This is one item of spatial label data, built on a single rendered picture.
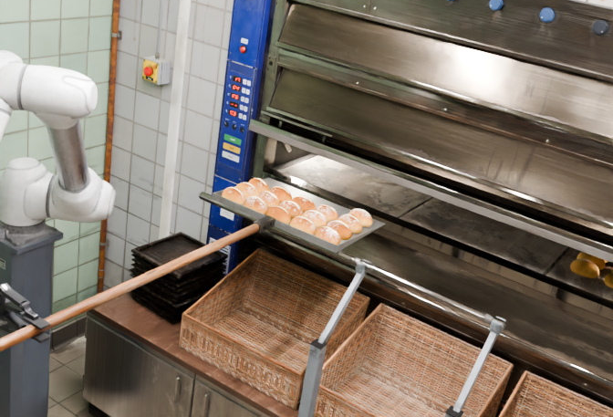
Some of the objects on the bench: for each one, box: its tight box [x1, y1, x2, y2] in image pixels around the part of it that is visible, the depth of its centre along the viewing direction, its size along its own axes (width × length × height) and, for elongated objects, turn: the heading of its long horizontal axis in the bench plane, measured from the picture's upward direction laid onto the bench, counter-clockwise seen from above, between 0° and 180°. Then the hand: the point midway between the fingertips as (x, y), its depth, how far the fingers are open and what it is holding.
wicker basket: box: [314, 303, 514, 417], centre depth 272 cm, size 49×56×28 cm
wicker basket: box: [179, 248, 370, 410], centre depth 300 cm, size 49×56×28 cm
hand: (36, 328), depth 192 cm, fingers closed on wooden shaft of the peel, 3 cm apart
